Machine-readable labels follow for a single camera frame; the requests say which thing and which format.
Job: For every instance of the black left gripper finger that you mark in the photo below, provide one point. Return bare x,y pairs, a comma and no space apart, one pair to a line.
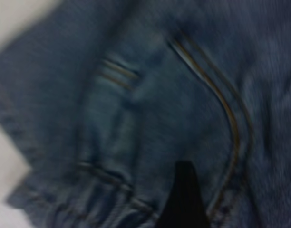
184,202

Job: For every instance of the blue denim shorts basketball print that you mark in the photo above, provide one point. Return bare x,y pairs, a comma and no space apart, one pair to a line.
159,95

